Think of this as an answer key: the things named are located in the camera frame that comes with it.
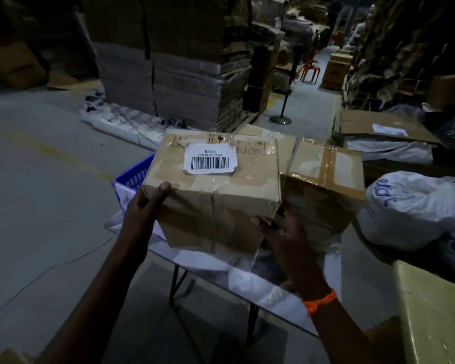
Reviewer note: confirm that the blue plastic crate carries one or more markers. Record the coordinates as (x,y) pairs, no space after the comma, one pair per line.
(132,176)

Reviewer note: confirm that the person's left forearm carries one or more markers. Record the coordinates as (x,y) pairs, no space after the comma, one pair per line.
(94,314)

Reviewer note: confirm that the person's left hand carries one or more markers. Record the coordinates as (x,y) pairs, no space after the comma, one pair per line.
(141,219)

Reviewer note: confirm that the pile of crumpled cardboard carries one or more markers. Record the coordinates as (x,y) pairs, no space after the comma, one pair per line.
(405,49)

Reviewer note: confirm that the person's right hand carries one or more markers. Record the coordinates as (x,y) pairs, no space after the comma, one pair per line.
(288,242)

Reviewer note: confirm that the person's right thumb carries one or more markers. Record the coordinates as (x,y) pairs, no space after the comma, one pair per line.
(264,228)

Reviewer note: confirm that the person's right forearm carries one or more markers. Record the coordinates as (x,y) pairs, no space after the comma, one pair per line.
(345,333)

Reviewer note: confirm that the yellow wrapped cardboard box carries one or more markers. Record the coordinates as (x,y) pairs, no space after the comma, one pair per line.
(436,314)

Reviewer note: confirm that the person's left thumb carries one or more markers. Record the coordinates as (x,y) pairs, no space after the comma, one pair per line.
(160,192)

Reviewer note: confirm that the clear plastic sheet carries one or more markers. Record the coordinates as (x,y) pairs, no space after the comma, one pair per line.
(227,269)

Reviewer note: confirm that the flat cardboard box with label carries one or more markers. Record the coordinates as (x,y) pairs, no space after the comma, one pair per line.
(383,128)

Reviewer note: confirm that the loose cardboard box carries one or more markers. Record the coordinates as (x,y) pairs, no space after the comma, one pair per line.
(17,66)

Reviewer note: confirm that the orange thread wristband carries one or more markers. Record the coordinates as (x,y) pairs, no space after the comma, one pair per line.
(318,302)

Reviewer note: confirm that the black pedestal stand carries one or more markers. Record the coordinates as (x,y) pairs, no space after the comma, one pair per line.
(286,83)

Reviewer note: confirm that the folding table with metal legs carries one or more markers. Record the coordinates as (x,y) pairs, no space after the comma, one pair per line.
(220,291)

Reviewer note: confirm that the tall stack of flattened cartons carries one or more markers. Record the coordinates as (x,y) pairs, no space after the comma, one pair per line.
(174,60)

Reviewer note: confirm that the white plastic parcel bag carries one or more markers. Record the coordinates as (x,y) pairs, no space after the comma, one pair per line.
(409,212)

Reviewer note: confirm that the grey plastic mailer bag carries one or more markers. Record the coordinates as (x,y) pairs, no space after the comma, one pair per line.
(394,149)

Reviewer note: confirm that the taped brown cardboard box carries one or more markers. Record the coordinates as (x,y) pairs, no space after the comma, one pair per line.
(326,181)

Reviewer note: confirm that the stack of brown cartons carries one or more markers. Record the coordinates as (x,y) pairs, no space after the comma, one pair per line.
(337,70)

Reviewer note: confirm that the red plastic chair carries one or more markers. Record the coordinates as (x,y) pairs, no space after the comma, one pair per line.
(310,68)

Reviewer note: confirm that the cardboard box with barcode label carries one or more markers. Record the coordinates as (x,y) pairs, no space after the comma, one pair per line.
(220,193)

